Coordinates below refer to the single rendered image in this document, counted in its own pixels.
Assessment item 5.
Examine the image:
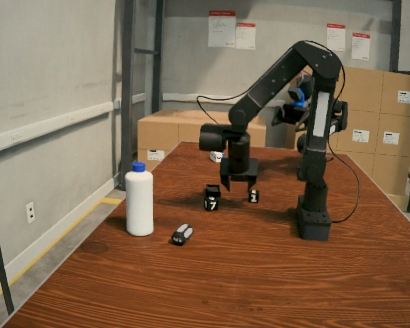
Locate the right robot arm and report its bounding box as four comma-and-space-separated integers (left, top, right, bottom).
287, 75, 348, 180

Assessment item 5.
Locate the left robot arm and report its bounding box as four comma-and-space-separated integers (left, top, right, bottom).
199, 41, 341, 227

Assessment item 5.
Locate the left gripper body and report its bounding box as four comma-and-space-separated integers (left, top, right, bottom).
219, 154, 258, 183

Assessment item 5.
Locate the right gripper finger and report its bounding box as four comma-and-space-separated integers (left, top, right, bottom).
271, 106, 283, 127
295, 112, 309, 133

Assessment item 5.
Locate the white bottle with blue cap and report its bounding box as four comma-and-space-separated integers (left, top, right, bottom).
125, 162, 153, 236

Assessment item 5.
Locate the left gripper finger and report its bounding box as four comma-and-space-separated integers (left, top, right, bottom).
247, 183, 256, 192
220, 177, 230, 192

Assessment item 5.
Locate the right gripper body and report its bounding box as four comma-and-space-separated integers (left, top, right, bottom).
281, 89, 310, 125

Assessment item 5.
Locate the small white box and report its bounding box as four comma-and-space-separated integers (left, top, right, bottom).
210, 153, 225, 162

